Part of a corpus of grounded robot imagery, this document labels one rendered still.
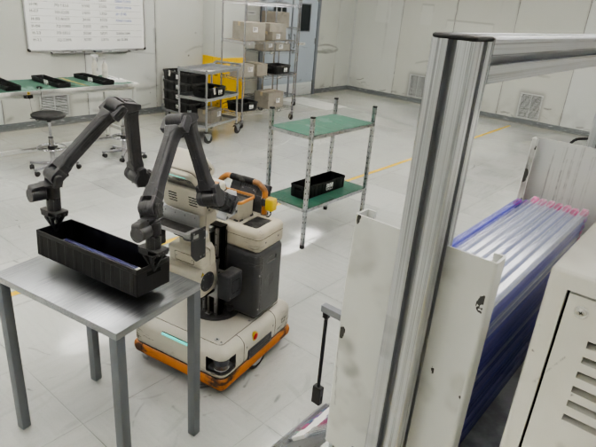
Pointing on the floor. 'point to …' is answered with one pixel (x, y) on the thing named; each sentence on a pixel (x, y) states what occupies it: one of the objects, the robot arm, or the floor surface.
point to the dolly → (181, 90)
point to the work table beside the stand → (121, 314)
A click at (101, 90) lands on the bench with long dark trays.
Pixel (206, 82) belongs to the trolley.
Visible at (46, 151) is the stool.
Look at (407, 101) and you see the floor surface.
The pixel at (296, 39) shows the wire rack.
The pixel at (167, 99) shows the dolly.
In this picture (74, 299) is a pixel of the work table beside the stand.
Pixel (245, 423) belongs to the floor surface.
